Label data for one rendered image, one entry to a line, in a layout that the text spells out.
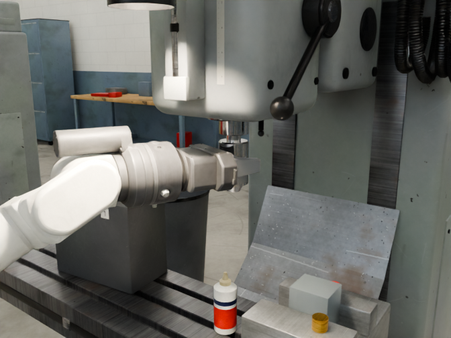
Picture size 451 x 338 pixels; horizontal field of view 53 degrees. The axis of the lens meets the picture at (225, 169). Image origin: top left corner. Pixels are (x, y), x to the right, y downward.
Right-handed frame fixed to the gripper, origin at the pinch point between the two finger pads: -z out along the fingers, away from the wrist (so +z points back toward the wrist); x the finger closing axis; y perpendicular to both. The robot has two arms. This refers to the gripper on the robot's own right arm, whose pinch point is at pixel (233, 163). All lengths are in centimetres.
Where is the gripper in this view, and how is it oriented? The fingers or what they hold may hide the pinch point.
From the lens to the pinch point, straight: 71.0
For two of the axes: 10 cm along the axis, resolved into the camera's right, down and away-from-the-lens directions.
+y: -0.1, 9.7, 2.3
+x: -5.2, -2.0, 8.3
